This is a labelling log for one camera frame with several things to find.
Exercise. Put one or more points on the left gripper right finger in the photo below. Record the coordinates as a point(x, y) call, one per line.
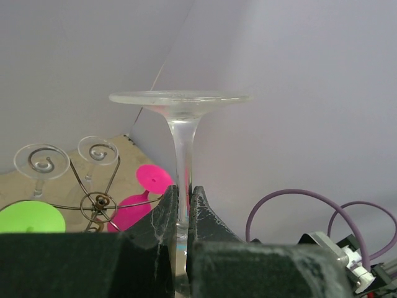
point(220, 264)

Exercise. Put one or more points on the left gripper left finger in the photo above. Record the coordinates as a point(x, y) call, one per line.
point(139, 262)

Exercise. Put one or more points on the pink plastic wine glass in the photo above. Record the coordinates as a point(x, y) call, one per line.
point(134, 192)

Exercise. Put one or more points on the clear short wine glass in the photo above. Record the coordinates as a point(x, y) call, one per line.
point(96, 151)

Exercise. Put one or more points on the green plastic wine glass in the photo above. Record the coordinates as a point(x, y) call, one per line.
point(32, 217)

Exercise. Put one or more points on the clear tall flute glass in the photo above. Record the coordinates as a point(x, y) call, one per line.
point(41, 162)

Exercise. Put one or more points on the clear front wine glass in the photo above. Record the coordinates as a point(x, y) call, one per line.
point(182, 111)

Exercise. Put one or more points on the metal wine glass rack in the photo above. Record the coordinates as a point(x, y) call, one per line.
point(86, 207)

